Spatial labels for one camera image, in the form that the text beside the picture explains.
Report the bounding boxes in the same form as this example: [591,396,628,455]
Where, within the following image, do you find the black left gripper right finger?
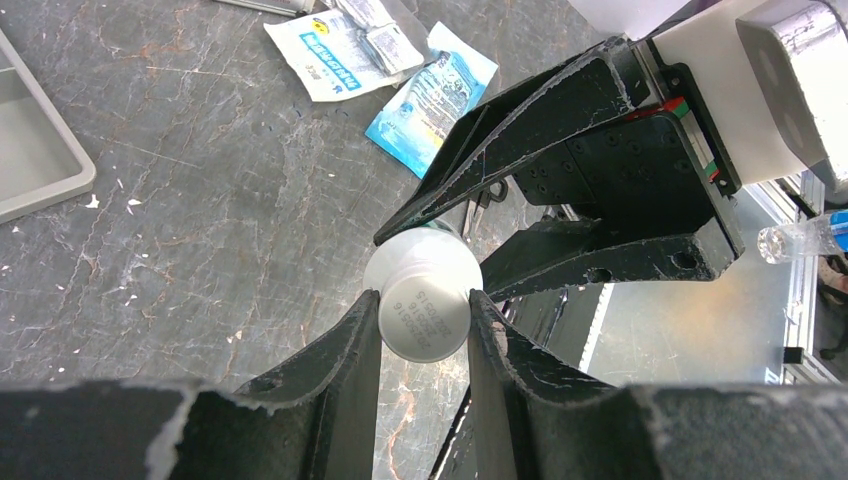
[468,290,847,479]

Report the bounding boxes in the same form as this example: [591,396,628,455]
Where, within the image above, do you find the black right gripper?
[373,37,745,302]

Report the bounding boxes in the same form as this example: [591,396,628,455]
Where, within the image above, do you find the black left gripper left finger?
[1,290,381,479]

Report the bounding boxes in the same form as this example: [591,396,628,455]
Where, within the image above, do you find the blue gauze packet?
[365,22,498,179]

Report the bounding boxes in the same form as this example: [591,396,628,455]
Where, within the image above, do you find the white plastic bottle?
[363,219,483,363]

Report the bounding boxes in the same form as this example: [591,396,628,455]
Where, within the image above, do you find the clear bag of wipes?
[322,0,438,86]

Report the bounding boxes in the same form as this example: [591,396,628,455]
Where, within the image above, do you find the white wipes packet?
[263,9,403,103]

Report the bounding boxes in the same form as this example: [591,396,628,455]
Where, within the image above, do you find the grey plastic divider tray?
[1,35,97,223]

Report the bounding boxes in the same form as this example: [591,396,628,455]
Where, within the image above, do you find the black handled scissors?
[461,179,509,244]

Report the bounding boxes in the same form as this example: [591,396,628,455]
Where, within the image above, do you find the clear water bottle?
[757,210,847,264]

